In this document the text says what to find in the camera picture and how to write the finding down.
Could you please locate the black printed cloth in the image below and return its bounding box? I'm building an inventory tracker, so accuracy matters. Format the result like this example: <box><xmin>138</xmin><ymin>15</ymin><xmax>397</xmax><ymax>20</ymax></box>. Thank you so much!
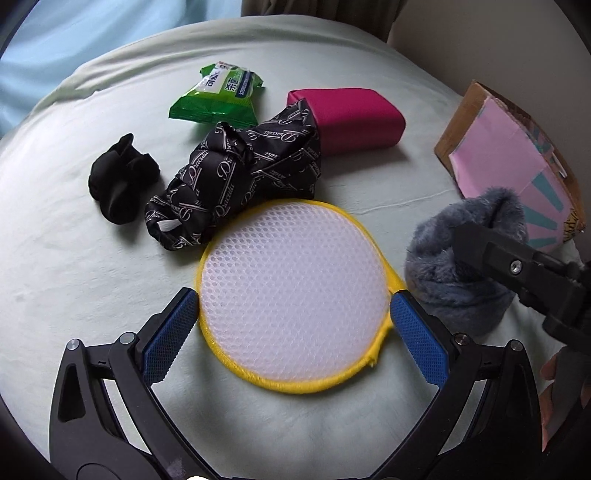
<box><xmin>144</xmin><ymin>102</ymin><xmax>322</xmax><ymax>252</ymax></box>

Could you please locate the black socks pair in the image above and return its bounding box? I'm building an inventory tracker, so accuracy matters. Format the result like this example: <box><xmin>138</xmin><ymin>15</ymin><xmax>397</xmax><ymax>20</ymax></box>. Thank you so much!
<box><xmin>89</xmin><ymin>133</ymin><xmax>161</xmax><ymax>226</ymax></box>

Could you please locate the cardboard box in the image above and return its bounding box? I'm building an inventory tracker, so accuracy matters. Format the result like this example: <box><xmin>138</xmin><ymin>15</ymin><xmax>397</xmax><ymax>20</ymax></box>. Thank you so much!
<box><xmin>434</xmin><ymin>80</ymin><xmax>586</xmax><ymax>253</ymax></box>

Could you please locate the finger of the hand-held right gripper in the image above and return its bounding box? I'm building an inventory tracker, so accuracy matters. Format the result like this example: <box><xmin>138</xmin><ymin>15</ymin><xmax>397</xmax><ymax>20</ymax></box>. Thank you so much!
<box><xmin>451</xmin><ymin>222</ymin><xmax>557</xmax><ymax>291</ymax></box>

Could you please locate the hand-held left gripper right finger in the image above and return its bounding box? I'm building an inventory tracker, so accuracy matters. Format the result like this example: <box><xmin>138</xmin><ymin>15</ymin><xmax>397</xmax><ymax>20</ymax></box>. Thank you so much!
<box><xmin>369</xmin><ymin>289</ymin><xmax>542</xmax><ymax>480</ymax></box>

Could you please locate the magenta pouch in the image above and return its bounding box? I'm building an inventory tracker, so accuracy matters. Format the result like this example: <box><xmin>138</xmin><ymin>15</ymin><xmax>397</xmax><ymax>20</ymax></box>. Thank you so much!
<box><xmin>287</xmin><ymin>88</ymin><xmax>406</xmax><ymax>157</ymax></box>

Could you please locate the grey fuzzy sock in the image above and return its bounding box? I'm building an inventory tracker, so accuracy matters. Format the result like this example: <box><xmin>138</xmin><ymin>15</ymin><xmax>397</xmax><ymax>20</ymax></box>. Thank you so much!
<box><xmin>404</xmin><ymin>187</ymin><xmax>529</xmax><ymax>334</ymax></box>

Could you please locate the person's right hand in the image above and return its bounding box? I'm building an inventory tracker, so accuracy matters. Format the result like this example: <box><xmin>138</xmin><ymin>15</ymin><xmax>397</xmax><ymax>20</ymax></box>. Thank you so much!
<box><xmin>538</xmin><ymin>354</ymin><xmax>563</xmax><ymax>441</ymax></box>

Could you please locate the white mesh bag yellow rim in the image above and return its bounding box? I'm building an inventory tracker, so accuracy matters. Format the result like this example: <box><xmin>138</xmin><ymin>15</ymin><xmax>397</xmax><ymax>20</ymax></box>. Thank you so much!
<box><xmin>196</xmin><ymin>199</ymin><xmax>408</xmax><ymax>394</ymax></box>

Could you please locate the pink printed paper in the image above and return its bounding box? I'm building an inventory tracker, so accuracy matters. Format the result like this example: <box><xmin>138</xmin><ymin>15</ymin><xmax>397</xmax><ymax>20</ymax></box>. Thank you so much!
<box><xmin>449</xmin><ymin>98</ymin><xmax>573</xmax><ymax>252</ymax></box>

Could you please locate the green wet wipes packet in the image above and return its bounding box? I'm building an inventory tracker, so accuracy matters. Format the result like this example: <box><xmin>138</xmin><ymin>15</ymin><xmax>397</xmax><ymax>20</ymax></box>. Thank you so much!
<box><xmin>168</xmin><ymin>61</ymin><xmax>267</xmax><ymax>129</ymax></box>

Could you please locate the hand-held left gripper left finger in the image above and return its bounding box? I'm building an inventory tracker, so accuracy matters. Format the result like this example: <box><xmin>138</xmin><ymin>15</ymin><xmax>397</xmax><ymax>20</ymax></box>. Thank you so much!
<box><xmin>48</xmin><ymin>287</ymin><xmax>218</xmax><ymax>480</ymax></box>

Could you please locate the light blue cloth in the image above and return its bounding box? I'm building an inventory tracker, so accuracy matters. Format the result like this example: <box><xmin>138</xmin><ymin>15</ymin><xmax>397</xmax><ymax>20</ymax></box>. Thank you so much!
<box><xmin>0</xmin><ymin>0</ymin><xmax>245</xmax><ymax>139</ymax></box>

